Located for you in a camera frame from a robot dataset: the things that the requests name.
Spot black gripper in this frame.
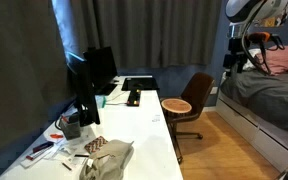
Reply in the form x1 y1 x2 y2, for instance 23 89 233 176
222 35 249 78

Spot brown office chair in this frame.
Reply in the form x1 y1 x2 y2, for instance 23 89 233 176
165 71 216 165

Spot grey bed blanket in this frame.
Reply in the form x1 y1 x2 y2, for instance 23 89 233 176
219 70 288 140

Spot pink pillow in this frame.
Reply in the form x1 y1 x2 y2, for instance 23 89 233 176
254 44 288 76

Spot round wood-print stool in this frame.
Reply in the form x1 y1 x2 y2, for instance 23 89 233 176
160 97 193 117

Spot grey curtain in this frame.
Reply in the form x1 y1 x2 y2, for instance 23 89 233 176
0 0 82 162
69 0 224 70

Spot black desk mat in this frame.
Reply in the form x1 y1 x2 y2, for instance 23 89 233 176
121 76 160 92

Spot black computer monitor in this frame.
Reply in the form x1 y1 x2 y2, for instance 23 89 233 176
83 46 119 96
69 59 101 128

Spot clear green-top plastic bag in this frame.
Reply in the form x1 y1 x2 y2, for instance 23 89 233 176
95 94 108 110

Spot beige cloth bag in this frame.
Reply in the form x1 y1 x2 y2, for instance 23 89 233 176
78 139 135 180

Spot chevron pattern pouch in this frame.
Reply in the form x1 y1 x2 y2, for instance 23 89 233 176
83 135 109 155

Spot dark mesh pen holder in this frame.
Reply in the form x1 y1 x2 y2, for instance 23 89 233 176
58 112 83 141

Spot dark marker pen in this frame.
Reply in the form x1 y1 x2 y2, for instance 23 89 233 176
32 141 55 154

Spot white paper sheets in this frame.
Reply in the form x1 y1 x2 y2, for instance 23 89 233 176
19 134 88 169

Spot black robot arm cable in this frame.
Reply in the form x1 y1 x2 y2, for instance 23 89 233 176
239 8 286 77

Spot orange cable clip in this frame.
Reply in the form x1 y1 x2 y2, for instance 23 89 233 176
248 31 272 44

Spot white bed frame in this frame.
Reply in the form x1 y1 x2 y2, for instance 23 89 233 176
215 89 288 174

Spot thin keyboard cable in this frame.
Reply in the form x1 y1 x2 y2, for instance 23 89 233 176
105 90 129 106

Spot orange handled scissors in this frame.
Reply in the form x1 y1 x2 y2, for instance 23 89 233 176
49 133 65 140

